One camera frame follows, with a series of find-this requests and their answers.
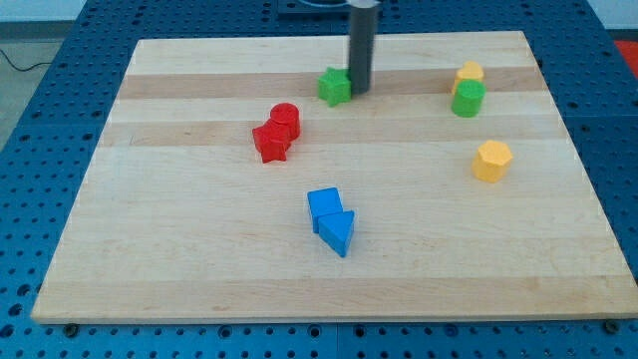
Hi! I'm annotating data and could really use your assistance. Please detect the blue cube block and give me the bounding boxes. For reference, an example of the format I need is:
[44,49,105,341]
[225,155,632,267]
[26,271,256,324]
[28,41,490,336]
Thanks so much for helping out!
[307,187,343,233]

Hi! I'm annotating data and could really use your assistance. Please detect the red cylinder block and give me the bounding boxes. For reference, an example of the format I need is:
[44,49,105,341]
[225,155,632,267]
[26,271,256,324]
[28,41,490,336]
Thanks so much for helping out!
[268,103,301,141]

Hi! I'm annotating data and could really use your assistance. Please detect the red star block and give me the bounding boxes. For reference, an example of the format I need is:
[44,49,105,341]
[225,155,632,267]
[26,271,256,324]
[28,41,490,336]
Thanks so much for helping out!
[252,119,291,164]

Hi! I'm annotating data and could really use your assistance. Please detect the black cable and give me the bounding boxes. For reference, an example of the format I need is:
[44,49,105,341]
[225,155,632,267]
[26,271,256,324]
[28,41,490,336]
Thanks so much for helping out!
[0,48,54,73]

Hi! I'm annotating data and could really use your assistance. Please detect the blue triangle block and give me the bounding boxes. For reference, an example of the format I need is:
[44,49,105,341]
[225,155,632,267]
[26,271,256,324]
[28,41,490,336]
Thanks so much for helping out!
[318,210,355,257]

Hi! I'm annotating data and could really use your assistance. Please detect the yellow hexagon block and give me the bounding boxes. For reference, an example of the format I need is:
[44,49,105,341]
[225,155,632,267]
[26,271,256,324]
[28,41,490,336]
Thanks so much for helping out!
[472,140,513,183]

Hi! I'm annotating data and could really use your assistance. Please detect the wooden board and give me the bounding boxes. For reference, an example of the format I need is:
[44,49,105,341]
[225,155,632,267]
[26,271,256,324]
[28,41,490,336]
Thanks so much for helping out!
[32,31,637,324]

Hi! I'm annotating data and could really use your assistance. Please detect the green cylinder block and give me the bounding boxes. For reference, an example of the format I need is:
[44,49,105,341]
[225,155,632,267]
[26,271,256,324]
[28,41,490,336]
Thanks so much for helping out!
[451,80,486,118]

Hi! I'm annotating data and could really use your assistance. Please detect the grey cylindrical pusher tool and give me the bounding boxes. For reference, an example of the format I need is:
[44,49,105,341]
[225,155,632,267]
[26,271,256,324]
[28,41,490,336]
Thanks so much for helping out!
[348,0,380,96]

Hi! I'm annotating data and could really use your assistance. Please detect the yellow heart block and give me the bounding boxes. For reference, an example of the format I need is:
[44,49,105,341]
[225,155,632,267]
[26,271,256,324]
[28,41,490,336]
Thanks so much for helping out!
[452,61,484,94]

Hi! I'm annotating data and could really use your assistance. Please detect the green star block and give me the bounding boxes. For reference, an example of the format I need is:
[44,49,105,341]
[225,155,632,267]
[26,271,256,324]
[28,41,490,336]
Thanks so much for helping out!
[317,67,352,107]

